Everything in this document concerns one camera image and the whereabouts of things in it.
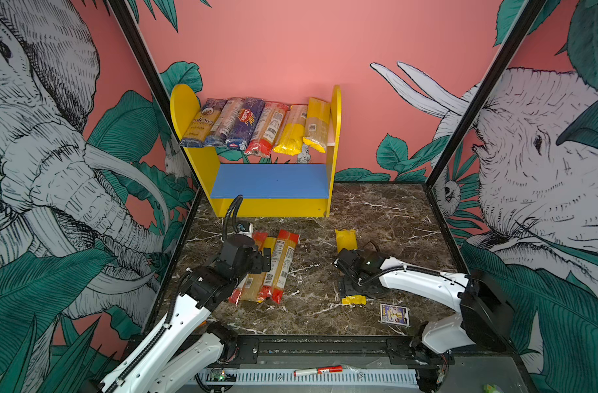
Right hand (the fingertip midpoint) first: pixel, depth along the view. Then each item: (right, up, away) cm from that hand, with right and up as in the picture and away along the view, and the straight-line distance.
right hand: (349, 286), depth 83 cm
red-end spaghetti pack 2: (-25, +4, +4) cm, 26 cm away
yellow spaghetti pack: (+2, +14, +15) cm, 21 cm away
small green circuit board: (-41, -21, -14) cm, 48 cm away
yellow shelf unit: (-32, +35, +15) cm, 49 cm away
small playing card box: (+15, -8, -3) cm, 17 cm away
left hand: (-30, +15, -9) cm, 35 cm away
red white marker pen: (-11, -20, -13) cm, 26 cm away
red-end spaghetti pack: (-39, -3, -1) cm, 40 cm away
